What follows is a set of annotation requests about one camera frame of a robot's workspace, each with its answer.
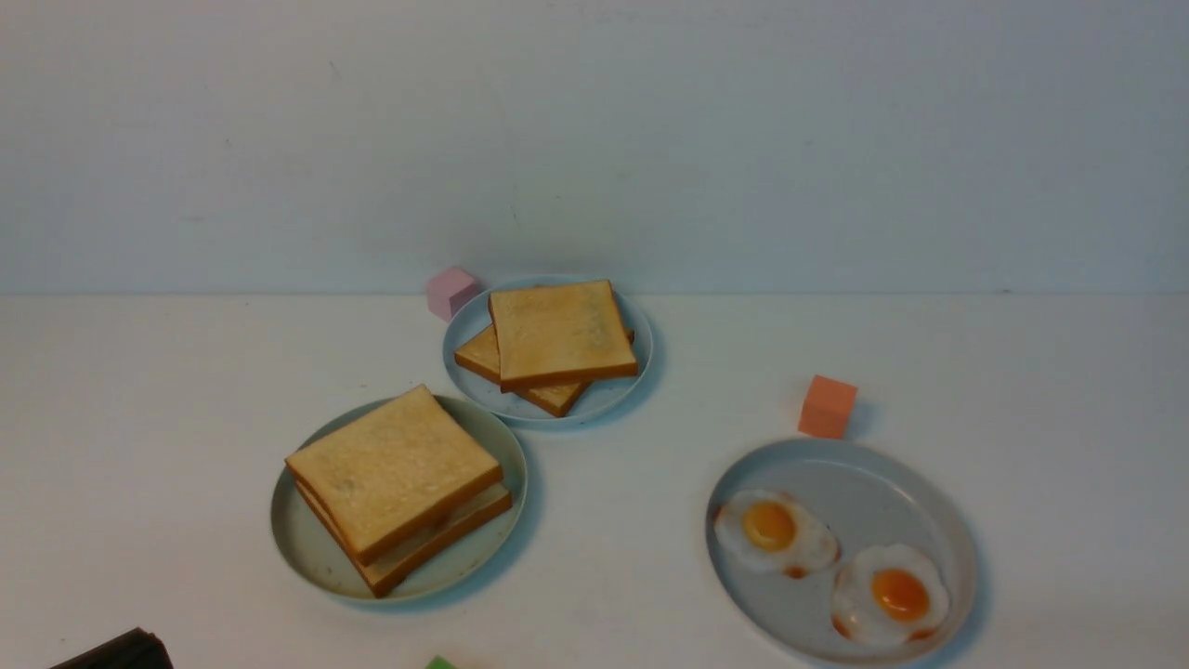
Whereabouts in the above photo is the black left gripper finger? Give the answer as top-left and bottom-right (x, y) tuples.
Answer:
(54, 627), (174, 669)

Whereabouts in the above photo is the light green empty plate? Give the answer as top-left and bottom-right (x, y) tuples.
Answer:
(270, 397), (531, 610)

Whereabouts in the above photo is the green cube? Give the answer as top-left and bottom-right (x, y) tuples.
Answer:
(424, 655), (457, 669)

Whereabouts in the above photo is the pink cube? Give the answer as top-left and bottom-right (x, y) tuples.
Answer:
(424, 267), (483, 322)

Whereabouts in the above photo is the left fried egg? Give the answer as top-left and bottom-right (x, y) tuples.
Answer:
(711, 490), (842, 579)

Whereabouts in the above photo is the fried egg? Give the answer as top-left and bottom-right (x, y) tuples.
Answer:
(711, 490), (842, 579)
(830, 544), (951, 649)

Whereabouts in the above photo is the orange cube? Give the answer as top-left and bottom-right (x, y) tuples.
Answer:
(798, 375), (858, 438)

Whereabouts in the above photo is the grey egg plate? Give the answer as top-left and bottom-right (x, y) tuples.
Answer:
(705, 438), (980, 668)

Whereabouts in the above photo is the right fried egg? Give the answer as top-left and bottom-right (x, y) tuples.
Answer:
(830, 544), (951, 649)

